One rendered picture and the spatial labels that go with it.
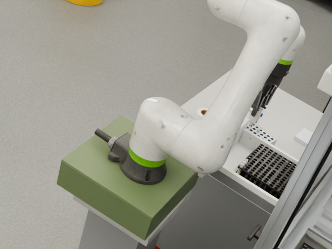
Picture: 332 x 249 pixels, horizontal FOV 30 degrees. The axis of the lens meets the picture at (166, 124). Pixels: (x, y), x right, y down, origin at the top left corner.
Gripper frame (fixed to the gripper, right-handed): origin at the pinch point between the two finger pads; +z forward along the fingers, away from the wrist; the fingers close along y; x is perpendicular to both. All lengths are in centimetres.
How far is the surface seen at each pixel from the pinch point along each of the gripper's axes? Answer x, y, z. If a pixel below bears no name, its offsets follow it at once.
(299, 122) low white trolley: 6.8, -27.5, 9.1
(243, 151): 10.9, 20.1, 1.6
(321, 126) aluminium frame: 50, 76, -61
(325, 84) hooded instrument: 1, -51, 1
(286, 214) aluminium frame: 53, 76, -37
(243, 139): 7.8, 17.4, -0.4
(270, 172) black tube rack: 26.4, 27.4, -4.6
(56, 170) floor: -77, 20, 85
